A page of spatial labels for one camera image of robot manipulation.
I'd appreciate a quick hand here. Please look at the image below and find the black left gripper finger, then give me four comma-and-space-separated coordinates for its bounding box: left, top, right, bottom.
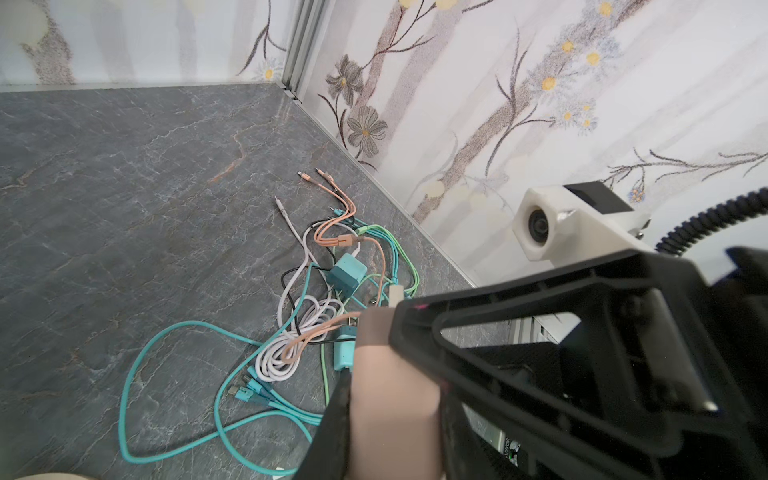
293, 371, 352, 480

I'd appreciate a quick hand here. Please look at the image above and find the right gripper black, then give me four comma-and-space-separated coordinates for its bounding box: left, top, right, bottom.
390, 247, 767, 479

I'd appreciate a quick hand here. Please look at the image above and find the pink charger plug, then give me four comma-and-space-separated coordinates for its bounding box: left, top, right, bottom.
347, 307, 443, 479

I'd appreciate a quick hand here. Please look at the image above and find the pink usb cable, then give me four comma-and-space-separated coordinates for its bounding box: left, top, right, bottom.
278, 169, 388, 364

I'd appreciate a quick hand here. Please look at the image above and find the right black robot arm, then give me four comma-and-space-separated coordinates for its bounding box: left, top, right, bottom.
390, 182, 767, 479

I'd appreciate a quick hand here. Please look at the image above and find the small teal charger plug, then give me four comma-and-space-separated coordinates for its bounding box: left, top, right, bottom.
326, 253, 367, 297

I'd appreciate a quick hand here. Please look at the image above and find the round pink power socket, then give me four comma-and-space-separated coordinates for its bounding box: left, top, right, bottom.
15, 472, 94, 480

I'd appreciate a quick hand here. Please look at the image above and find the teal usb cable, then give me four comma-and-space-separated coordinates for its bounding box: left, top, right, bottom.
118, 263, 361, 477

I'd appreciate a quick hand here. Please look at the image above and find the white lilac usb cable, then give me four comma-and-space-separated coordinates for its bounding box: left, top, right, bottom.
254, 196, 361, 383

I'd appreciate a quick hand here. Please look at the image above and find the green usb cable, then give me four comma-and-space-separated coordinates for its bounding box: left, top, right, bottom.
319, 223, 421, 406

